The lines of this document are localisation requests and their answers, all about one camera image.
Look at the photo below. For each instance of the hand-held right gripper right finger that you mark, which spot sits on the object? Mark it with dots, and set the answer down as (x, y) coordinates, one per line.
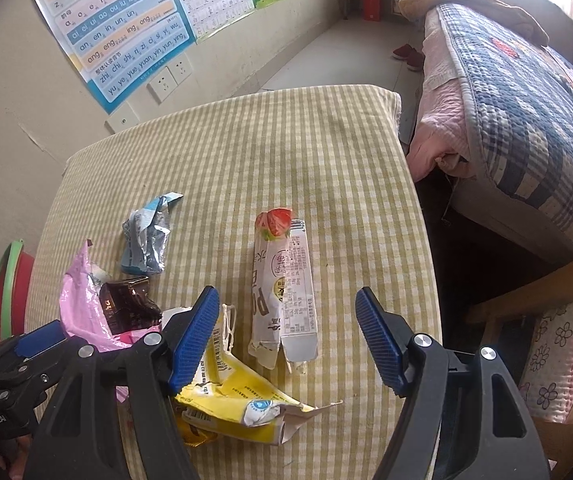
(381, 345)

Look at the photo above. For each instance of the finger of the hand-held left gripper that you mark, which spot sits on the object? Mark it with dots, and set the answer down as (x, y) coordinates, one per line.
(31, 372)
(41, 341)

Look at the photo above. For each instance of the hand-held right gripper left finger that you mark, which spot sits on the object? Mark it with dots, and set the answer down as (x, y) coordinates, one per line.
(194, 340)

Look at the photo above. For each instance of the pink purple plastic bag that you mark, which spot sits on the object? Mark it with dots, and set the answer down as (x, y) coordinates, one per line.
(79, 300)

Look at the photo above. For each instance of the red basin with green rim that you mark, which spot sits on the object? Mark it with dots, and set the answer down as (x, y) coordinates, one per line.
(16, 285)

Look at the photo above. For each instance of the yellow wrapper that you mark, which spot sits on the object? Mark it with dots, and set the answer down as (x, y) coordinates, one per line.
(231, 400)

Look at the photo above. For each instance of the brown wrapper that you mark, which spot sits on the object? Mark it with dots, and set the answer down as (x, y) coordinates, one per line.
(126, 305)

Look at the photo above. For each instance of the long white strawberry wrapper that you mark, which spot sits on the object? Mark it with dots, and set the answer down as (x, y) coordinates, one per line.
(286, 300)

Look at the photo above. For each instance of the silver blue wrapper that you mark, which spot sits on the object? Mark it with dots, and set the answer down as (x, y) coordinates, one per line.
(144, 240)

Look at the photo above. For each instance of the person's left hand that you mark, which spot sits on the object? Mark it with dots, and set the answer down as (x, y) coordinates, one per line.
(9, 462)

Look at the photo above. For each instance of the wooden chair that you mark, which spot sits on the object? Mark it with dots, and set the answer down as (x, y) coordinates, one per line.
(516, 300)

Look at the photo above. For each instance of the white floral cushion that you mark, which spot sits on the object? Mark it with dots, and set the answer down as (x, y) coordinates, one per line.
(561, 355)

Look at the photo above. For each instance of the pink bed sheet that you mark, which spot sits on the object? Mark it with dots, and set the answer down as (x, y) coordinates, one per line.
(441, 125)

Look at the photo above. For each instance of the blue plaid patchwork quilt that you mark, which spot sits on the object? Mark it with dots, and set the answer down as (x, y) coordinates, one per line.
(531, 125)

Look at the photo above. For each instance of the red shoe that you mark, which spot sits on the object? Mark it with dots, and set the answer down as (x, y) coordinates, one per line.
(404, 51)
(415, 62)

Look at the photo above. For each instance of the red box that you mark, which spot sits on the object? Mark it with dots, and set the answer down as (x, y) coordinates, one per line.
(371, 6)

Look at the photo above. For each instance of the tan cloth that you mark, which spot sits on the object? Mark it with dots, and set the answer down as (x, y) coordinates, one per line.
(466, 7)

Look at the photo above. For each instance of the white wall outlet plate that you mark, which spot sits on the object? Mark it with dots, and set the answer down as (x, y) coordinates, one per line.
(122, 119)

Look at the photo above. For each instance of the white wall socket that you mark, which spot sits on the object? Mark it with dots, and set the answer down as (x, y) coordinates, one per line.
(180, 74)
(160, 88)

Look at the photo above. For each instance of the blue letter wall poster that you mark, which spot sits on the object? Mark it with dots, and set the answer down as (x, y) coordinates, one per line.
(116, 35)

